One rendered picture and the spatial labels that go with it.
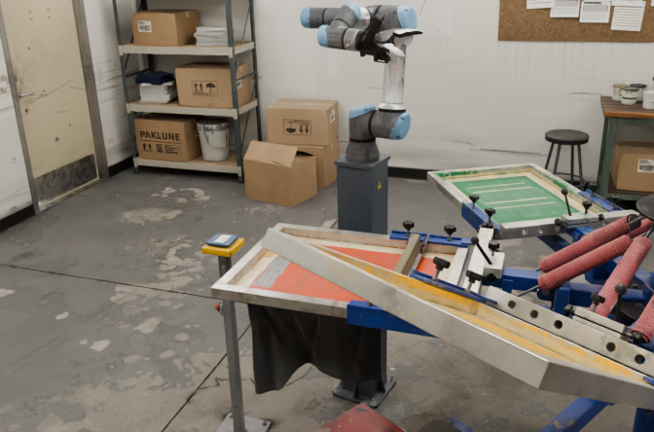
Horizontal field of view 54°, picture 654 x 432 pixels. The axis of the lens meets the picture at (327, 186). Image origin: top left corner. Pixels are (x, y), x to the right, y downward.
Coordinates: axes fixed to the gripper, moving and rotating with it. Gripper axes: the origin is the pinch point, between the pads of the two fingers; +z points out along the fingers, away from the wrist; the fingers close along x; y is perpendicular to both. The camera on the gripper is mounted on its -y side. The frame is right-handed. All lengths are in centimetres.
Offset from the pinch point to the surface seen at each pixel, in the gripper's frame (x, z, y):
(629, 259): 34, 75, 39
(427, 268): 29, 12, 75
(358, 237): 22, -20, 78
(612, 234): 15, 69, 50
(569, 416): 79, 71, 51
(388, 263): 32, -2, 75
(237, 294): 76, -36, 56
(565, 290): 34, 60, 59
